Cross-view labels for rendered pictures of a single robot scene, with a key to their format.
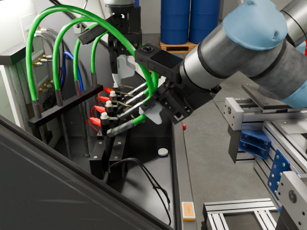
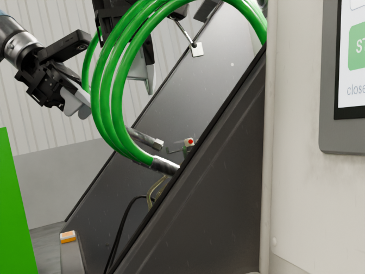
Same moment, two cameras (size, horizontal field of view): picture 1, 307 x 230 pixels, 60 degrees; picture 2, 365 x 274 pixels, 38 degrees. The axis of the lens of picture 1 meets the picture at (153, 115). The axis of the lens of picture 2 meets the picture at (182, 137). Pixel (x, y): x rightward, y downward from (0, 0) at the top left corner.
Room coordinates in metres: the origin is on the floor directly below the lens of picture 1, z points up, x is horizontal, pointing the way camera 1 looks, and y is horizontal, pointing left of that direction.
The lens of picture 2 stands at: (1.60, -0.09, 1.17)
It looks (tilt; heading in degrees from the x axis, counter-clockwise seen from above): 3 degrees down; 166
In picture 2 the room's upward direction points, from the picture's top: 11 degrees counter-clockwise
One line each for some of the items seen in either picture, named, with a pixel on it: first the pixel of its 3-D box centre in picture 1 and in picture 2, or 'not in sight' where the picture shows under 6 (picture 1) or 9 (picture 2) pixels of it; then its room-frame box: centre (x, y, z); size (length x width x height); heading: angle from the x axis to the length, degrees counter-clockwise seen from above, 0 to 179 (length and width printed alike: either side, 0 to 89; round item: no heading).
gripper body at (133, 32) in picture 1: (124, 31); (120, 9); (0.70, 0.08, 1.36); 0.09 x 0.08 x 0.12; 89
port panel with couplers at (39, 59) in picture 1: (42, 59); not in sight; (0.95, 0.40, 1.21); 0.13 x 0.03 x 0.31; 179
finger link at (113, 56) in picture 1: (114, 56); not in sight; (0.68, 0.10, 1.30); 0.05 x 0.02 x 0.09; 179
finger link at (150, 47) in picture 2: not in sight; (143, 39); (0.72, 0.10, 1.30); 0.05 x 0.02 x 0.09; 179
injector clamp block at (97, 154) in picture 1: (114, 147); not in sight; (0.82, 0.14, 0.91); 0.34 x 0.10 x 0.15; 179
